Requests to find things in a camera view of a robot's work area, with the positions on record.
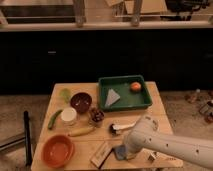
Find dark red bowl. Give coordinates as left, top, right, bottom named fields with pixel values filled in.
left=70, top=92, right=92, bottom=114

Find blue sponge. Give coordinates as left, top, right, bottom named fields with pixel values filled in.
left=113, top=145, right=126, bottom=160

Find metal fork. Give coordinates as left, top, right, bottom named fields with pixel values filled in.
left=148, top=152, right=158, bottom=163

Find wooden block eraser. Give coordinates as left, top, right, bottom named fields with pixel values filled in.
left=90, top=142, right=112, bottom=169

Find black stand leg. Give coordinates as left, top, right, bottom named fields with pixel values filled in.
left=23, top=111, right=32, bottom=166

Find white lidded jar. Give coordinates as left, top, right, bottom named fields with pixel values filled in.
left=61, top=107, right=77, bottom=125

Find orange plastic bowl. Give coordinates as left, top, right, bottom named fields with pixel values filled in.
left=41, top=135, right=75, bottom=168

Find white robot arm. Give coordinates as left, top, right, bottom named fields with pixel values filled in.
left=123, top=115, right=213, bottom=170

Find white handled dish brush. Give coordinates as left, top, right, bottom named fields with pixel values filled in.
left=109, top=122, right=135, bottom=135

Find grey folded cloth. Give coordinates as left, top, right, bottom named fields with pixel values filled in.
left=105, top=89, right=120, bottom=107

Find light green lime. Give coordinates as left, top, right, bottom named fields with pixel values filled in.
left=59, top=88, right=71, bottom=103

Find orange fruit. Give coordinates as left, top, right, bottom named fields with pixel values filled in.
left=130, top=82, right=142, bottom=92

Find yellow banana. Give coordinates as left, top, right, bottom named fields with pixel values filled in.
left=68, top=126, right=95, bottom=137

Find green plastic tray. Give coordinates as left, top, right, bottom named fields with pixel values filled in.
left=98, top=75, right=152, bottom=112

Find green cucumber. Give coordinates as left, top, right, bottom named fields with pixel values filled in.
left=47, top=110, right=62, bottom=130

